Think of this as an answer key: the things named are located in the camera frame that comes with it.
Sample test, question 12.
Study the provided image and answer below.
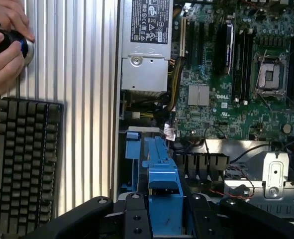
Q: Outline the blue disk carrier in bay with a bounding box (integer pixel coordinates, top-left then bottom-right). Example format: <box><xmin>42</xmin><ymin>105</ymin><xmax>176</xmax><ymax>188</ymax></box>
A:
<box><xmin>125</xmin><ymin>131</ymin><xmax>140</xmax><ymax>159</ymax></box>

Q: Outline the person's hand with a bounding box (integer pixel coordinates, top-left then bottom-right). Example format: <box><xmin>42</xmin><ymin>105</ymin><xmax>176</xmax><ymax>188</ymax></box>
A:
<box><xmin>0</xmin><ymin>0</ymin><xmax>36</xmax><ymax>106</ymax></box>

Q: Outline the black plastic air shroud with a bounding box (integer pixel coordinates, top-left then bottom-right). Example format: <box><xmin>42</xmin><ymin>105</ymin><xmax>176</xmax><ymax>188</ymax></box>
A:
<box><xmin>173</xmin><ymin>151</ymin><xmax>231</xmax><ymax>183</ymax></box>

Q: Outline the silver metal drive cage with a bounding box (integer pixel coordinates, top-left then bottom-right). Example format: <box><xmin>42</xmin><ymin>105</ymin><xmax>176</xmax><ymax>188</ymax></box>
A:
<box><xmin>205</xmin><ymin>138</ymin><xmax>294</xmax><ymax>209</ymax></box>

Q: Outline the green motherboard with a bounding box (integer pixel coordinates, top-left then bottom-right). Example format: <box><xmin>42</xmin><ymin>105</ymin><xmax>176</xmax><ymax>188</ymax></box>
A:
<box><xmin>170</xmin><ymin>0</ymin><xmax>294</xmax><ymax>141</ymax></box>

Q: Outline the black keyboard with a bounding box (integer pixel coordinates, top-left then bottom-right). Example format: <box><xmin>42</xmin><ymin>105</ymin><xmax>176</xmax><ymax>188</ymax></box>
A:
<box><xmin>0</xmin><ymin>97</ymin><xmax>64</xmax><ymax>239</ymax></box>

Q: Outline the silver chipset heatsink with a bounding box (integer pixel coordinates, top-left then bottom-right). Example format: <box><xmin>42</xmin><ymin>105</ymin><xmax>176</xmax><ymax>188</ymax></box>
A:
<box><xmin>188</xmin><ymin>84</ymin><xmax>210</xmax><ymax>107</ymax></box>

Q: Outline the black open PC case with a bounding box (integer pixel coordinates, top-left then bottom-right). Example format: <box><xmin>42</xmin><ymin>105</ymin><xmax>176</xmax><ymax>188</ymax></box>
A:
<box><xmin>113</xmin><ymin>0</ymin><xmax>294</xmax><ymax>239</ymax></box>

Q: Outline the silver power supply unit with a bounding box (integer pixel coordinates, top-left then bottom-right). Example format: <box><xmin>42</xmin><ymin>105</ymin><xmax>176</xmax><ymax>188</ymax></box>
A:
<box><xmin>120</xmin><ymin>0</ymin><xmax>175</xmax><ymax>93</ymax></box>

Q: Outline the CPU socket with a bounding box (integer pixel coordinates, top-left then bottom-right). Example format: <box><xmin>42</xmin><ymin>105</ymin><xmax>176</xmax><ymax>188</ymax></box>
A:
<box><xmin>252</xmin><ymin>50</ymin><xmax>289</xmax><ymax>97</ymax></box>

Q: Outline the beige expansion slot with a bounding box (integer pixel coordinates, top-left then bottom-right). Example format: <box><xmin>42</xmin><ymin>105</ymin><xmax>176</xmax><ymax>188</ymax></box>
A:
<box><xmin>180</xmin><ymin>16</ymin><xmax>188</xmax><ymax>58</ymax></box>

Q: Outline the yellow and black wire bundle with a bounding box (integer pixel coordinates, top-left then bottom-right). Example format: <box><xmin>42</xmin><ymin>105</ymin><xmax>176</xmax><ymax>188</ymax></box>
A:
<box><xmin>170</xmin><ymin>56</ymin><xmax>188</xmax><ymax>112</ymax></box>

